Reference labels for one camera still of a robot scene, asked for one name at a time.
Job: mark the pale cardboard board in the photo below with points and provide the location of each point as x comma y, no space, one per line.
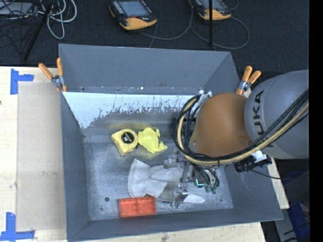
38,147

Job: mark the yellow tape measure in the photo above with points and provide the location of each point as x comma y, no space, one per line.
125,141

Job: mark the black cylinder on white bracket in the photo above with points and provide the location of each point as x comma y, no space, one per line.
246,164

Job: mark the white work glove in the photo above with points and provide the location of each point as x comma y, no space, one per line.
141,180

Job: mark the grey metal bin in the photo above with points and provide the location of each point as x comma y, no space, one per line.
106,175

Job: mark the red-brown flat block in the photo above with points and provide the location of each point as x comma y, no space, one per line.
137,207

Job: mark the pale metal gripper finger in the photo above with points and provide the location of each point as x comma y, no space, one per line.
172,162
179,195

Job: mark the yellow rubber toy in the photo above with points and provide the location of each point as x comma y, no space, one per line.
150,140

